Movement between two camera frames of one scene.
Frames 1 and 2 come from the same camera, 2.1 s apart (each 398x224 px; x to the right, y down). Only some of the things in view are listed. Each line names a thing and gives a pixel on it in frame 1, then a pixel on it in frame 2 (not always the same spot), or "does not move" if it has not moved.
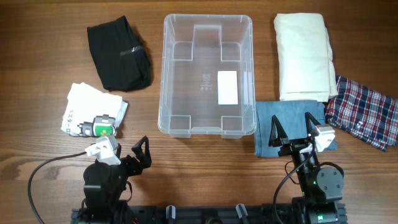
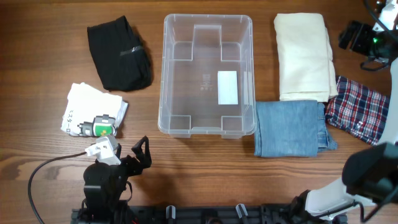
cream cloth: [306, 69] does not move
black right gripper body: [292, 144] -> [362, 43]
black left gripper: [145, 158] does not move
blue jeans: [291, 116] does not move
